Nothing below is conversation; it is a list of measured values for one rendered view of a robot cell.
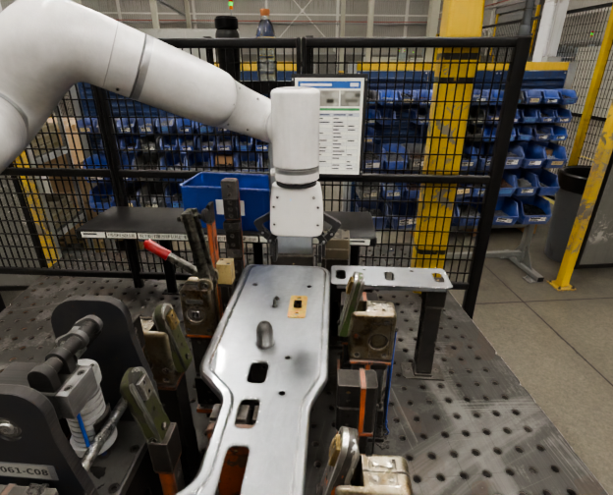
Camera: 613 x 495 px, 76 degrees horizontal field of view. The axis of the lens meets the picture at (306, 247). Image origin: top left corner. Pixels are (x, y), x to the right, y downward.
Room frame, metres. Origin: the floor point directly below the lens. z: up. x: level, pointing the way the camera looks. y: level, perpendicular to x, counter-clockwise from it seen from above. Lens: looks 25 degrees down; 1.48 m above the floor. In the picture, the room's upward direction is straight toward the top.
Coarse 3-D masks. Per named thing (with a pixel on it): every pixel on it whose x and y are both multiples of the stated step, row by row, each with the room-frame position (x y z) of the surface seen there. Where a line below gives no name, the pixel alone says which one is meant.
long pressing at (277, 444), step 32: (256, 288) 0.80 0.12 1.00; (288, 288) 0.80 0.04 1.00; (320, 288) 0.80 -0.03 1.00; (224, 320) 0.67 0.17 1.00; (256, 320) 0.67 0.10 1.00; (288, 320) 0.67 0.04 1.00; (320, 320) 0.67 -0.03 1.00; (224, 352) 0.57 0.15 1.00; (256, 352) 0.57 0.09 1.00; (288, 352) 0.57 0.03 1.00; (320, 352) 0.58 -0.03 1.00; (224, 384) 0.49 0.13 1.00; (256, 384) 0.49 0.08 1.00; (288, 384) 0.49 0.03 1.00; (320, 384) 0.50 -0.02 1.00; (224, 416) 0.42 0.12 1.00; (288, 416) 0.43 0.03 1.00; (224, 448) 0.37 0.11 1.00; (256, 448) 0.37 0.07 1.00; (288, 448) 0.37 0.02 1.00; (256, 480) 0.33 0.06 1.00; (288, 480) 0.33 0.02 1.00
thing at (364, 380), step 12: (348, 372) 0.53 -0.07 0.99; (360, 372) 0.53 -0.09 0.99; (372, 372) 0.53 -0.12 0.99; (348, 384) 0.50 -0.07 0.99; (360, 384) 0.50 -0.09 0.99; (372, 384) 0.50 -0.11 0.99; (336, 396) 0.53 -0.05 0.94; (348, 396) 0.50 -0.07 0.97; (360, 396) 0.50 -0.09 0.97; (372, 396) 0.50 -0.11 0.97; (336, 408) 0.51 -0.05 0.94; (348, 408) 0.50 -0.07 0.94; (360, 408) 0.50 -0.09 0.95; (372, 408) 0.50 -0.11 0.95; (336, 420) 0.50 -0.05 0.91; (348, 420) 0.50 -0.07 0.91; (360, 420) 0.50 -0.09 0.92; (372, 420) 0.50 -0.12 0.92; (360, 432) 0.50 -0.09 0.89; (360, 444) 0.50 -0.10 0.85; (372, 444) 0.51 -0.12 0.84
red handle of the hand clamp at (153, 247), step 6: (150, 240) 0.75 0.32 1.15; (144, 246) 0.73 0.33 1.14; (150, 246) 0.73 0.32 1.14; (156, 246) 0.74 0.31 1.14; (156, 252) 0.73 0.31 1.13; (162, 252) 0.73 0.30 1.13; (168, 252) 0.74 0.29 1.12; (168, 258) 0.73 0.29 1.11; (174, 258) 0.73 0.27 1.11; (180, 258) 0.74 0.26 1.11; (180, 264) 0.73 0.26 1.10; (186, 264) 0.73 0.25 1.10; (192, 264) 0.74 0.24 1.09; (186, 270) 0.73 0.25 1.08; (192, 270) 0.73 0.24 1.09; (198, 276) 0.73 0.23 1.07; (210, 276) 0.74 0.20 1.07
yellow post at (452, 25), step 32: (448, 0) 1.31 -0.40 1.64; (480, 0) 1.27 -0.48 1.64; (448, 32) 1.28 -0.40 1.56; (480, 32) 1.27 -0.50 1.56; (448, 64) 1.27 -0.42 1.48; (448, 96) 1.27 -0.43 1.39; (448, 128) 1.27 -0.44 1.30; (448, 160) 1.27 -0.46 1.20; (416, 224) 1.36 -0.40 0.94; (448, 224) 1.27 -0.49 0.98
